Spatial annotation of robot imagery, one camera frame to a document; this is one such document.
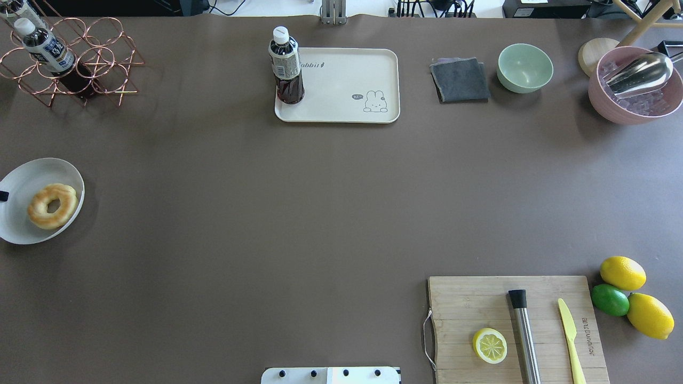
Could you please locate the glazed ring donut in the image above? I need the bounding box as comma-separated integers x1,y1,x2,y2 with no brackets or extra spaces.
27,183,78,229

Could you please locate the white round plate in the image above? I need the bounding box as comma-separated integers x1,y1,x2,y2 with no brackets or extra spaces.
1,158,85,245

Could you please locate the dark tea bottle on tray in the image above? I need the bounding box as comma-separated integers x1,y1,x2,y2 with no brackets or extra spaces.
268,25,305,105

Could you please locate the cream rabbit tray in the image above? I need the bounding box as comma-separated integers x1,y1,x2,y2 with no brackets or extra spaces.
275,47,400,124

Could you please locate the bottle in rack upper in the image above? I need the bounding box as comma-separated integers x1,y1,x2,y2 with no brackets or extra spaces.
14,19,97,99

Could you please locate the bottle in rack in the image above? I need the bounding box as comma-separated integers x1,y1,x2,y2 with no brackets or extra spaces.
1,1,49,29
14,19,97,99

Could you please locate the bottle in rack lower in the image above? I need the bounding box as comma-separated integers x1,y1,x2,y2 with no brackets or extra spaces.
1,1,49,29

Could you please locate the grey folded cloth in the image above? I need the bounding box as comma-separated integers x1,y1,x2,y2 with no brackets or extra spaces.
430,58,490,103

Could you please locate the wooden cutting board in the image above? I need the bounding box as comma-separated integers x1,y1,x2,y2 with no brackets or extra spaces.
428,276,610,383

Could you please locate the half lemon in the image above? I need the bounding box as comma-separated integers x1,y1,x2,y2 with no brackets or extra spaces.
472,327,507,364

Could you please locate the mint green bowl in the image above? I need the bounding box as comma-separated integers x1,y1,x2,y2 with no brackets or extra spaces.
497,43,554,94

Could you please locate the steel muddler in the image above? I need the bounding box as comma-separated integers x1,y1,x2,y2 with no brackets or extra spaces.
508,289,542,383

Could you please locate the yellow plastic knife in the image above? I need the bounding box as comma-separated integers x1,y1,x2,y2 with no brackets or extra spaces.
557,298,587,384

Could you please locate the wooden mug tree stand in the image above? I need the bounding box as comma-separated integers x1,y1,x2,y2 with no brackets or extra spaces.
578,1,681,76

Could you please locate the green lime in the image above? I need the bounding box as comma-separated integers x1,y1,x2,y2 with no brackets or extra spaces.
591,284,630,316

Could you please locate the yellow lemon far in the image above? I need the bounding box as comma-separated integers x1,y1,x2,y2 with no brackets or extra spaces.
600,255,647,291

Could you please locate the yellow lemon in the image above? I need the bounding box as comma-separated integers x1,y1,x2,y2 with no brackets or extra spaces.
600,255,647,291
626,293,675,340

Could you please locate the pink bowl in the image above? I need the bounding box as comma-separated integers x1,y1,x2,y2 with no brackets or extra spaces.
588,46,682,125

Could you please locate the metal ice scoop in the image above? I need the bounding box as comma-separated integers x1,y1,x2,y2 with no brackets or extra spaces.
606,52,674,98

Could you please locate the yellow lemon near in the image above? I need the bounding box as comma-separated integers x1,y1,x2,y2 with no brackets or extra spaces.
626,293,675,340

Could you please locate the copper wire bottle rack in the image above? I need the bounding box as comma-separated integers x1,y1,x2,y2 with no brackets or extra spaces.
2,1,146,107

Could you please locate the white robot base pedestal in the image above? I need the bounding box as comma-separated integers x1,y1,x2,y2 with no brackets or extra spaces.
260,365,402,383

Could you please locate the aluminium frame post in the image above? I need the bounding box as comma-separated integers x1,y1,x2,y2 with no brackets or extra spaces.
320,0,347,25

